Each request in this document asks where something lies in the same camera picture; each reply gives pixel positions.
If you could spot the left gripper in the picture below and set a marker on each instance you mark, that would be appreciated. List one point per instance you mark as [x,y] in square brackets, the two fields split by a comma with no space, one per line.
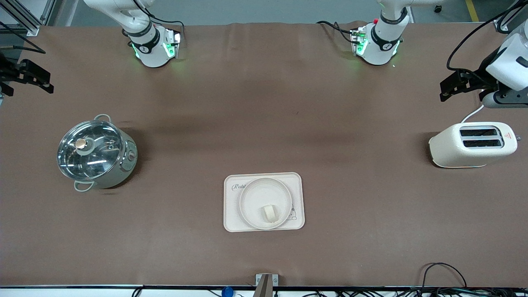
[481,78]

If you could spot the blue round knob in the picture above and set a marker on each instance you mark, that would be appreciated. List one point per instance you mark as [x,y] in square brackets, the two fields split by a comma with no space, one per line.
[227,292]

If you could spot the steel pot with glass lid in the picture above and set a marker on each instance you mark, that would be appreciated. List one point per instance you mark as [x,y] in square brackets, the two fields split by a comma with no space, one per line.
[128,165]

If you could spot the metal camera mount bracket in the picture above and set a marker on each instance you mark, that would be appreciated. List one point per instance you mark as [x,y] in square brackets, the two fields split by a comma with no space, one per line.
[266,284]

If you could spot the cream rabbit print tray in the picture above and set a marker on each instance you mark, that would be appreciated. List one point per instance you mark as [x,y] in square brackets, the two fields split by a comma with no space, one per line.
[231,218]

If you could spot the cream round plate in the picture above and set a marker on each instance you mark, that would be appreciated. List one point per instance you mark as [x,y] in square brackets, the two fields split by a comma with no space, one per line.
[258,198]

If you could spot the glass pot lid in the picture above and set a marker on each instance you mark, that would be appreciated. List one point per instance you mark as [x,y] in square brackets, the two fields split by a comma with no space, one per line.
[97,159]

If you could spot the black caster wheel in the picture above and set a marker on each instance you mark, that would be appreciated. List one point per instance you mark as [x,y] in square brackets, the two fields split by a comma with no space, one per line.
[437,8]

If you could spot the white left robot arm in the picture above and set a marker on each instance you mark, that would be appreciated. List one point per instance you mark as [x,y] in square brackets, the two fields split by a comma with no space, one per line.
[377,45]

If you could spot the aluminium frame profile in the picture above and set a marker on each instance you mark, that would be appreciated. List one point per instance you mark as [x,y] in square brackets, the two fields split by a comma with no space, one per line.
[24,29]

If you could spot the cream two-slot toaster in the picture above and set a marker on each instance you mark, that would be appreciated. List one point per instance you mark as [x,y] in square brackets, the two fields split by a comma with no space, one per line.
[466,156]

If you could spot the small white steamed bun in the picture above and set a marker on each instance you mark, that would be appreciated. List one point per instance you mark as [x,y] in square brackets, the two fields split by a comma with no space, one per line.
[270,213]

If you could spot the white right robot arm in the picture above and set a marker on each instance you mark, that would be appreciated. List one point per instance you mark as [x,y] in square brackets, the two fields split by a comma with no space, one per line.
[152,49]

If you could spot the brown table cover mat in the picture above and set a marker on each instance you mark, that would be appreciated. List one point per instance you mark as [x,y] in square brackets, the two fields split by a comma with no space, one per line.
[288,103]

